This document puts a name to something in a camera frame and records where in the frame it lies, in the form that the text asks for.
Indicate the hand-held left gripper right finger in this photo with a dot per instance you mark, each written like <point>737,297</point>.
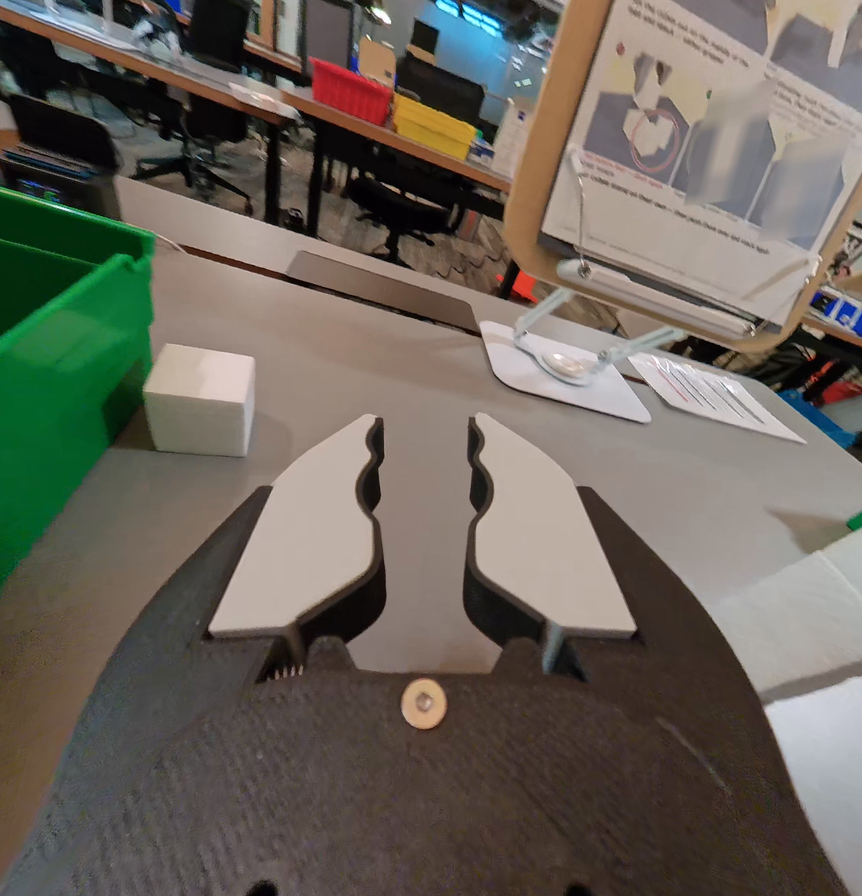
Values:
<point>550,546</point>

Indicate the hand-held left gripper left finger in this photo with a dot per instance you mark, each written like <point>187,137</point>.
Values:
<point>298,546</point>

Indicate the white foam cube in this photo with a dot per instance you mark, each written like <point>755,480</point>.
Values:
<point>809,616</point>
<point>200,406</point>

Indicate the laminated paper sheet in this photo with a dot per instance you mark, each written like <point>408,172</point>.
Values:
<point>711,395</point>

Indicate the dark flat desk panel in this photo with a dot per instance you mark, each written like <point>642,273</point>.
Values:
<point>382,290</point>

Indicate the printed instruction sheet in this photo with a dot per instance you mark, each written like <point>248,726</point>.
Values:
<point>606,210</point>

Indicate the black office chair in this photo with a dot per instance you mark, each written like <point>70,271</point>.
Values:
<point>217,35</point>
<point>403,203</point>

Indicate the blue storage crate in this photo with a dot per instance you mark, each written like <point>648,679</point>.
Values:
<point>840,311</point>

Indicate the wooden document board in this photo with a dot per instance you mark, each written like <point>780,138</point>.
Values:
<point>543,140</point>

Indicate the white carton box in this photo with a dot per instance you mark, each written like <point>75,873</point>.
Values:
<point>513,133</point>

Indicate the black electronic device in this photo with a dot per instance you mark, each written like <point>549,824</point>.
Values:
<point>60,185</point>

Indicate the yellow plastic bin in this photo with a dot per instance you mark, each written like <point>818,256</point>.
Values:
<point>431,126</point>

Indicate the red plastic bin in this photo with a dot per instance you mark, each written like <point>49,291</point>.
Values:
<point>347,91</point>

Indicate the cardboard box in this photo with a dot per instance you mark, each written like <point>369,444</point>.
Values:
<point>376,63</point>

